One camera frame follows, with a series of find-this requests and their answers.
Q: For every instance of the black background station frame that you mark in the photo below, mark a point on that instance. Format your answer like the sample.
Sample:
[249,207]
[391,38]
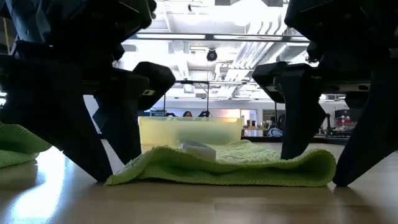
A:
[192,82]

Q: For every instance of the yellow translucent plastic basket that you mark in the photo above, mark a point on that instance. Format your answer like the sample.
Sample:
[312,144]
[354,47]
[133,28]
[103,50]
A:
[192,130]

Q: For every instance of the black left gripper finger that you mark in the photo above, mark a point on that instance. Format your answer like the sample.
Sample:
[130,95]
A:
[124,130]
[56,109]

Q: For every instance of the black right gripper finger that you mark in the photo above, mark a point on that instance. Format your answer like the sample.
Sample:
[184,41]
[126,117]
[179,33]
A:
[298,118]
[373,140]

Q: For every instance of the black ceiling camera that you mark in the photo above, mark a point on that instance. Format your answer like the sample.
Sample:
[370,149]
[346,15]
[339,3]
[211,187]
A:
[211,55]

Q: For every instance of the black metal table frame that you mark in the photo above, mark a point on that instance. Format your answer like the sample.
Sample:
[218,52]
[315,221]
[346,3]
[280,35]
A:
[261,139]

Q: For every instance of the blue and white ball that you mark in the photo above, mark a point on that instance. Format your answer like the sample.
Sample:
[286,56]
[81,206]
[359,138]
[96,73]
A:
[275,133]

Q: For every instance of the light yellow-green microfiber towel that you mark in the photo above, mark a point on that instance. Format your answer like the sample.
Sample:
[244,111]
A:
[217,171]

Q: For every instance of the person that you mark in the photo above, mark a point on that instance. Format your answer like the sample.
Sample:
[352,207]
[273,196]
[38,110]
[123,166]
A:
[187,114]

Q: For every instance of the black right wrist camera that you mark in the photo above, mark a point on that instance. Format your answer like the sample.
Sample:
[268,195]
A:
[267,77]

